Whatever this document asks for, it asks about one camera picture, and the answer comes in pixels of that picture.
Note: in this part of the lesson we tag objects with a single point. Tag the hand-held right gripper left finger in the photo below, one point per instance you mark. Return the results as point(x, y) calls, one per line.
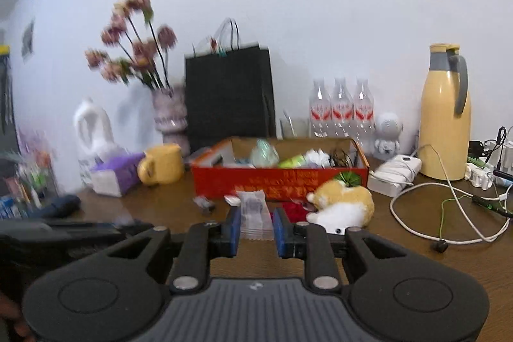
point(236, 230)

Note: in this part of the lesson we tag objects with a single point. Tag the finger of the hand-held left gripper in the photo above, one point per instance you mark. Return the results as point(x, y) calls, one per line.
point(96, 228)

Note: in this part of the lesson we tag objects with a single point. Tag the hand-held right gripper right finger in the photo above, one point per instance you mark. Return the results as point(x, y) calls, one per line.
point(279, 232)

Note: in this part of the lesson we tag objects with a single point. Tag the clear plastic packet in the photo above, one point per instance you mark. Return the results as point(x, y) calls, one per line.
point(254, 213)

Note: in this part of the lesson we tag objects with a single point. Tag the red yarn flower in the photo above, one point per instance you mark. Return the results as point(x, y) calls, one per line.
point(296, 211)

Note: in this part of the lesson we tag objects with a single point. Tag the red cardboard box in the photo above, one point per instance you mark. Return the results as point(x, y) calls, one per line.
point(256, 181)

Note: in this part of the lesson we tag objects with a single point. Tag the yellow and white plush toy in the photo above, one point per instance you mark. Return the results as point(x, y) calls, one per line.
point(344, 205)

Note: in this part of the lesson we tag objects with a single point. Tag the person's left hand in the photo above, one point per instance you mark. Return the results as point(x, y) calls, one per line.
point(10, 308)

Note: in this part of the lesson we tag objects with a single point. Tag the small white eraser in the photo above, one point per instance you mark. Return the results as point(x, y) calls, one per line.
point(231, 200)

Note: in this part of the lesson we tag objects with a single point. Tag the small grey clip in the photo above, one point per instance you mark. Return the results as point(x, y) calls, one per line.
point(204, 205)

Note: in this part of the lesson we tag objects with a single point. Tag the dark blue pouch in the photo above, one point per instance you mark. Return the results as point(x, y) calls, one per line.
point(60, 206)

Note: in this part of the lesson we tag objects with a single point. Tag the purple tissue pack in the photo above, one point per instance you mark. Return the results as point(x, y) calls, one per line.
point(116, 173)

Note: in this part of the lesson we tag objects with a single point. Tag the green toy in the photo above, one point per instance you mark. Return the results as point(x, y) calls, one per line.
point(294, 161)

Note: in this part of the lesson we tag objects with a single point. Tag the clutter of stationery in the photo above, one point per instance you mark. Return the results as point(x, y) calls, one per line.
point(36, 181)

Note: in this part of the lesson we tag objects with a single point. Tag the crumpled white paper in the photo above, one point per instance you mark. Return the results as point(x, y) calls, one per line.
point(318, 158)

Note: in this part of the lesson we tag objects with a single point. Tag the yellow mug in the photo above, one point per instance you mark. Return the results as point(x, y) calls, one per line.
point(164, 165)

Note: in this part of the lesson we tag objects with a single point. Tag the white detergent bottle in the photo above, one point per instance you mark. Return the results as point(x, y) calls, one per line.
point(94, 133)

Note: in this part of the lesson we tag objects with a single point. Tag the clear drinking glass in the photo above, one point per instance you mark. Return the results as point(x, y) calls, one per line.
point(294, 127)

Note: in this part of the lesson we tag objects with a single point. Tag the white power adapter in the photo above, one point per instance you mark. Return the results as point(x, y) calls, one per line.
point(394, 173)

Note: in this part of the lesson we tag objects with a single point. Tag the black paper bag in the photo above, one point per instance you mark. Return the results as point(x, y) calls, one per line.
point(228, 97)

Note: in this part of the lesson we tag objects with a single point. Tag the white astronaut figurine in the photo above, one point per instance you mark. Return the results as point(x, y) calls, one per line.
point(388, 133)

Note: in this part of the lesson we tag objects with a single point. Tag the artificial pink flower bouquet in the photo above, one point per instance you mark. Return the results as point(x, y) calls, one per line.
point(136, 49)

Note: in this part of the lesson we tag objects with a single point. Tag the yellow thermos jug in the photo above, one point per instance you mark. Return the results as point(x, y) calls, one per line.
point(443, 117)

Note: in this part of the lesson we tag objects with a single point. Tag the black pen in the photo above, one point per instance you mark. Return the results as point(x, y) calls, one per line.
point(491, 205)

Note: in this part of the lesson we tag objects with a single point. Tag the black power plug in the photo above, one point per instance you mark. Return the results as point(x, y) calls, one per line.
point(477, 149)

